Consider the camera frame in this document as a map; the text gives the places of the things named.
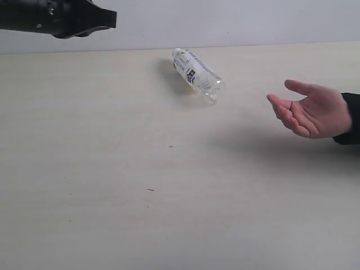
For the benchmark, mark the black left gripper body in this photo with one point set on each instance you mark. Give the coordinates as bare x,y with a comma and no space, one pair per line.
61,19

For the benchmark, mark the white label clear bottle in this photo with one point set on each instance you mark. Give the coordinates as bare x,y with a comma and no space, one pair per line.
205,82

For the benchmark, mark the person's open hand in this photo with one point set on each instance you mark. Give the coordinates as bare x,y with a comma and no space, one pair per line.
322,113

